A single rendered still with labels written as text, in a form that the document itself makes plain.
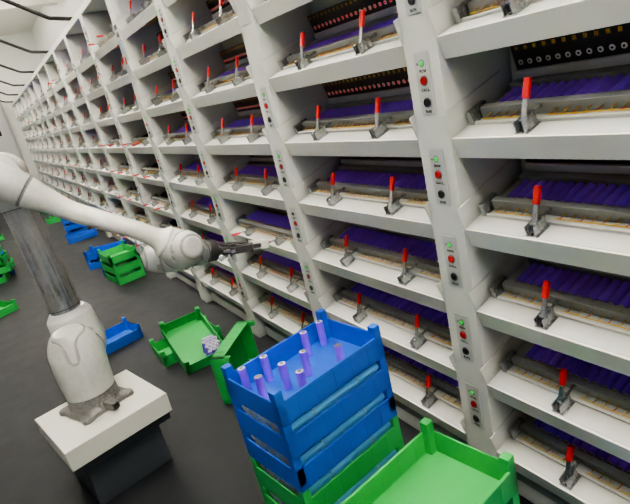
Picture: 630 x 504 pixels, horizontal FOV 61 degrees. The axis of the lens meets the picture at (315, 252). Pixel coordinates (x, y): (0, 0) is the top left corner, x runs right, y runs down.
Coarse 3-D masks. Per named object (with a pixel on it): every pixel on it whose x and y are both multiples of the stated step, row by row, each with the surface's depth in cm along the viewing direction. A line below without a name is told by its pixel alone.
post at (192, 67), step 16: (160, 0) 206; (192, 0) 212; (176, 16) 210; (208, 16) 216; (208, 48) 218; (192, 64) 216; (208, 64) 219; (224, 64) 223; (192, 80) 217; (192, 112) 221; (208, 112) 222; (224, 112) 226; (192, 128) 227; (208, 160) 226; (224, 160) 229; (224, 208) 233; (240, 208) 237; (224, 240) 245; (240, 256) 241; (240, 272) 242; (256, 288) 247; (256, 320) 250
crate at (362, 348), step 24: (312, 336) 132; (336, 336) 132; (360, 336) 125; (288, 360) 128; (312, 360) 125; (336, 360) 123; (360, 360) 116; (240, 384) 120; (312, 384) 107; (336, 384) 112; (264, 408) 107; (288, 408) 104
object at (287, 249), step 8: (248, 208) 239; (256, 208) 241; (232, 216) 235; (240, 216) 236; (224, 224) 234; (232, 224) 236; (232, 232) 233; (256, 232) 219; (240, 240) 230; (248, 240) 221; (264, 248) 211; (272, 248) 203; (280, 248) 195; (288, 248) 192; (288, 256) 194; (296, 256) 188
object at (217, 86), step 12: (228, 48) 210; (240, 48) 202; (228, 60) 215; (240, 60) 206; (216, 72) 221; (228, 72) 209; (240, 72) 187; (192, 84) 217; (204, 84) 217; (216, 84) 208; (228, 84) 194; (240, 84) 178; (252, 84) 169; (192, 96) 218; (204, 96) 204; (216, 96) 196; (228, 96) 188; (240, 96) 181; (252, 96) 174
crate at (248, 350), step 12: (240, 324) 223; (252, 324) 223; (228, 336) 215; (240, 336) 227; (252, 336) 227; (228, 348) 204; (240, 348) 226; (252, 348) 230; (216, 360) 199; (228, 360) 198; (240, 360) 224; (216, 372) 201; (228, 396) 204
